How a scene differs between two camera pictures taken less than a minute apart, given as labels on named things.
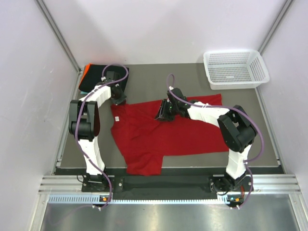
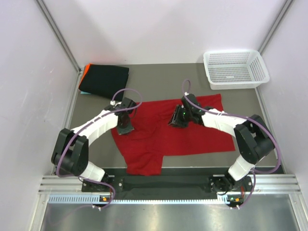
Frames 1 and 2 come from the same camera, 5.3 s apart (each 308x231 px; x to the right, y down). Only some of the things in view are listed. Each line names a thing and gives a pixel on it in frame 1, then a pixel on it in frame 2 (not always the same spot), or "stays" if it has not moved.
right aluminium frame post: x=275 y=26 stays
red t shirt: x=144 y=141 stays
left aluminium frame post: x=60 y=35 stays
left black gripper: x=121 y=98 → x=121 y=131
